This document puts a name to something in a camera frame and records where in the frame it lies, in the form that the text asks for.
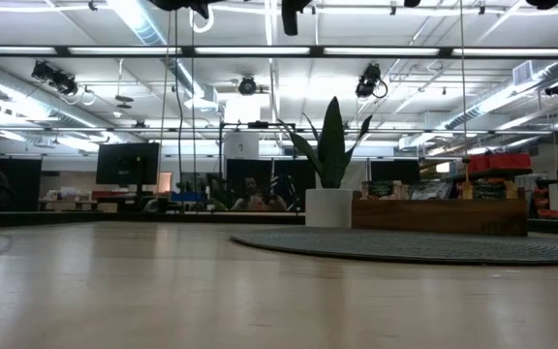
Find black partition panel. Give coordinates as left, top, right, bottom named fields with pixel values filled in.
left=225, top=158, right=317, bottom=212
left=0, top=153, right=43, bottom=212
left=370, top=159, right=421, bottom=186

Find black hanging cable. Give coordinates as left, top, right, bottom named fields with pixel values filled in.
left=173, top=9, right=187, bottom=214

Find beige brown tea bag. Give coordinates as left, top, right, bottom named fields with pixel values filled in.
left=360, top=179, right=409, bottom=201

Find white sign board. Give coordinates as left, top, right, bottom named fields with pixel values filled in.
left=224, top=131, right=260, bottom=160

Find black frame bar with lights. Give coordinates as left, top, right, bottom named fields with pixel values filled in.
left=0, top=45, right=558, bottom=60

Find red storage bin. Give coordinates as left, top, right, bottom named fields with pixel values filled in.
left=487, top=152, right=533, bottom=171
left=466, top=154, right=491, bottom=174

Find round grey woven mat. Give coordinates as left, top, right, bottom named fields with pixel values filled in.
left=230, top=226, right=558, bottom=266

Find snake plant in white pot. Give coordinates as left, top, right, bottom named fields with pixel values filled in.
left=278, top=95, right=373, bottom=229

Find cluttered background desk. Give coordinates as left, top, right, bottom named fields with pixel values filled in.
left=40, top=186, right=173, bottom=213

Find orange mango tea bag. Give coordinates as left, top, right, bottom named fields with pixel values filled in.
left=460, top=177, right=515, bottom=201

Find thin vertical pole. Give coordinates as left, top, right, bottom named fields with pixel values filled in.
left=458, top=0, right=470, bottom=198

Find black metal frame stand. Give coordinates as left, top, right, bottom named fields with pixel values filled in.
left=219, top=120, right=297, bottom=214

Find black monitor on stand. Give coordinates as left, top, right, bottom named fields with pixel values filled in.
left=95, top=142, right=161, bottom=196

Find wooden tea organiser box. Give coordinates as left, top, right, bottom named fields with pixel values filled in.
left=351, top=197, right=529, bottom=238

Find silver ventilation duct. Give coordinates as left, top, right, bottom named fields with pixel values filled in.
left=0, top=67, right=96, bottom=130
left=441, top=57, right=558, bottom=132

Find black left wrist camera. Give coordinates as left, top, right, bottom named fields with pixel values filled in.
left=281, top=0, right=312, bottom=36

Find black rack with orange bins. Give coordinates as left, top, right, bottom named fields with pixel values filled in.
left=530, top=177, right=558, bottom=220

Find dark storage shelf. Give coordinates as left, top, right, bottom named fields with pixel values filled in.
left=441, top=167, right=535, bottom=201

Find black aluminium table frame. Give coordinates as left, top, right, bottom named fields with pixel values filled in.
left=0, top=209, right=558, bottom=238

